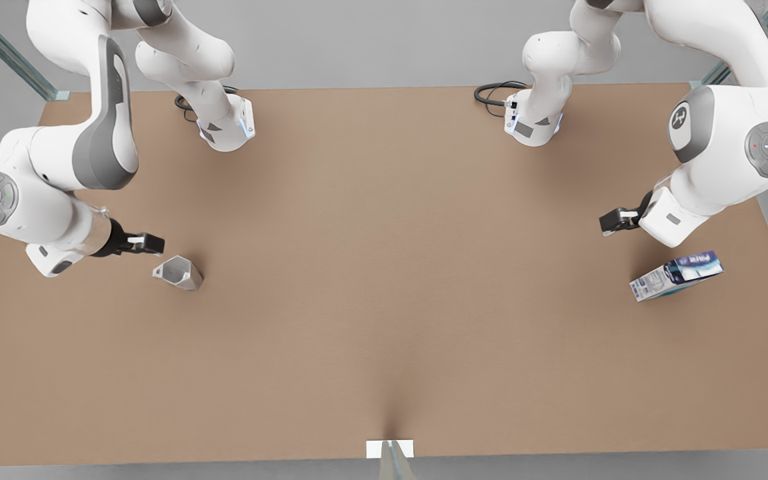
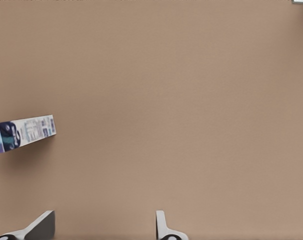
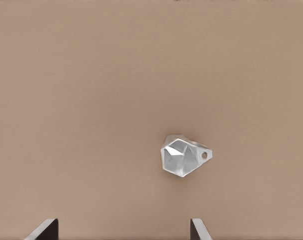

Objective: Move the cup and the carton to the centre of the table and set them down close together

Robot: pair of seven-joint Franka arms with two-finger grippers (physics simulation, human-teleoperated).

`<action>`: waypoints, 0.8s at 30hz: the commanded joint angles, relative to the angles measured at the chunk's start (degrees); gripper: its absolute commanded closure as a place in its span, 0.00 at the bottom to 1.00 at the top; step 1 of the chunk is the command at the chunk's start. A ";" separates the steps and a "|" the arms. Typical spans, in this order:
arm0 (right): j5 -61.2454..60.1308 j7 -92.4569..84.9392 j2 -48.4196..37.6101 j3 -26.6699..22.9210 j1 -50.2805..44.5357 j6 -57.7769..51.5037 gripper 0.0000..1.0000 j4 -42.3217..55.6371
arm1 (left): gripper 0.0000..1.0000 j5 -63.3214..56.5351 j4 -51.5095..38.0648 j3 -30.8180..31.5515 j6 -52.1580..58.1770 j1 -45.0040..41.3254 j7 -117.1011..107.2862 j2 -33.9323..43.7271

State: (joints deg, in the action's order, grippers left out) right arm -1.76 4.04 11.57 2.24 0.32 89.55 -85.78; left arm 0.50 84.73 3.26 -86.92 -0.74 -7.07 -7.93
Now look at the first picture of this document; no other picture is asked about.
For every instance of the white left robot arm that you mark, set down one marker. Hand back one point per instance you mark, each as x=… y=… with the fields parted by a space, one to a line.
x=724 y=146

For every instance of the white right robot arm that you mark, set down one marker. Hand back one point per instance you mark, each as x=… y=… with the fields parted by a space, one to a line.
x=104 y=133

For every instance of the grey tapered cup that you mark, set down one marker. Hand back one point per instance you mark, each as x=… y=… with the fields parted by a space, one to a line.
x=180 y=273

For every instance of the blue and white carton box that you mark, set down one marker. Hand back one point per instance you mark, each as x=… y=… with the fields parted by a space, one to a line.
x=677 y=274

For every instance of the silver frame post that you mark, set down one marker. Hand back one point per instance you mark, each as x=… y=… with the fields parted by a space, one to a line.
x=4 y=50
x=390 y=456
x=757 y=33

